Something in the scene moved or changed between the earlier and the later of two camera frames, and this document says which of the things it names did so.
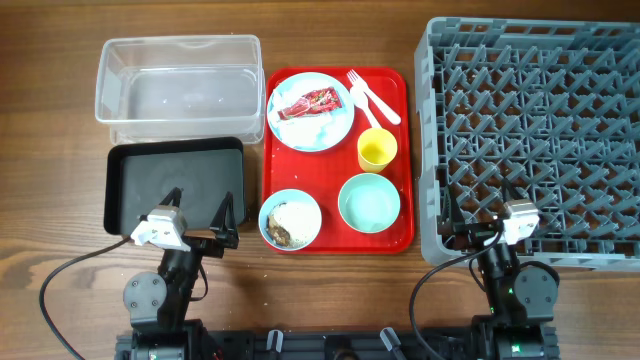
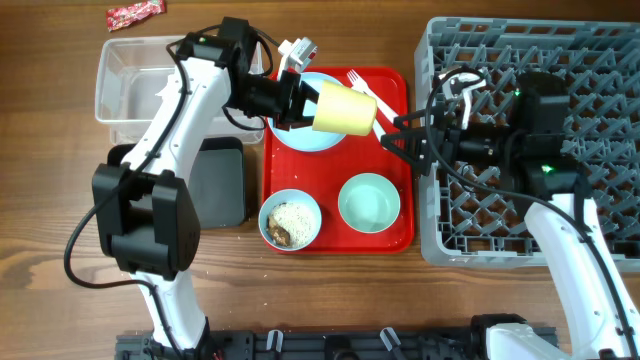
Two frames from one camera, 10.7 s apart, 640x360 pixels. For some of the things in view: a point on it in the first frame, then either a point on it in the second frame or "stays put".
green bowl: [369, 203] stays put
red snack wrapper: [320, 100] -> [117, 18]
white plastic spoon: [361, 101] -> [378, 129]
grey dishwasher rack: [551, 109] stays put
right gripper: [453, 222] -> [444, 133]
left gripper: [222, 227] -> [291, 83]
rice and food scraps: [292, 224] stays put
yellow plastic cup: [376, 148] -> [344, 110]
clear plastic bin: [181, 87] stays put
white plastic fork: [362, 85] stays put
